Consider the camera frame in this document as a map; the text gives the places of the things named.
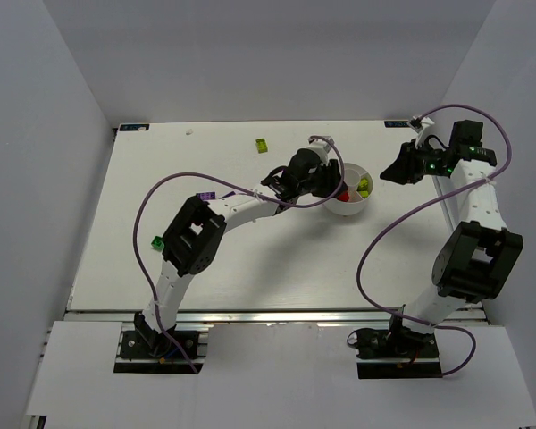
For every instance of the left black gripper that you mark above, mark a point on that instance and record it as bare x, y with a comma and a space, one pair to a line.
334, 177

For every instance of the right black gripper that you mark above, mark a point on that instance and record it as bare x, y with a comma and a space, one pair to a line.
411, 162

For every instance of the yellow lego piece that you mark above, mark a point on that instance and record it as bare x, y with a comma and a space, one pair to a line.
363, 188

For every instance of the green lego brick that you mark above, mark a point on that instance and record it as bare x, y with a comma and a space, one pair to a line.
157, 243

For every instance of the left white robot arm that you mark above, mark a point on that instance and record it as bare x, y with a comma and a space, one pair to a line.
193, 237

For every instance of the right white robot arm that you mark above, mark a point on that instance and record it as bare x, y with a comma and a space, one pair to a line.
479, 254

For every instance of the white divided round container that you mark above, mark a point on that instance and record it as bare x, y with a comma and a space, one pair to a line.
356, 204

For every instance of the blue label right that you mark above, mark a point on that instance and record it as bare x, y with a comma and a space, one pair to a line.
396, 124

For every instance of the blue label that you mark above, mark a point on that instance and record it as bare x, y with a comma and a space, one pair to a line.
396, 124
134, 127

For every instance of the yellow-green lego brick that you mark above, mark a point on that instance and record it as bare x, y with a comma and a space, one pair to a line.
261, 146

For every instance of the purple lego brick studs up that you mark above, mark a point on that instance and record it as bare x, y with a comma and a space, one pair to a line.
206, 195

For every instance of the blue label left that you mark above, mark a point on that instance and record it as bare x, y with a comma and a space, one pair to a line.
134, 127

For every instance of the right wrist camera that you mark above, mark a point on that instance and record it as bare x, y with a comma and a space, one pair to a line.
422, 127

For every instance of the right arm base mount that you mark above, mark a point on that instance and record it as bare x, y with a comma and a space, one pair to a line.
380, 357

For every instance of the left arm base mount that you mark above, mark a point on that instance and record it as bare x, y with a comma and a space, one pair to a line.
135, 357

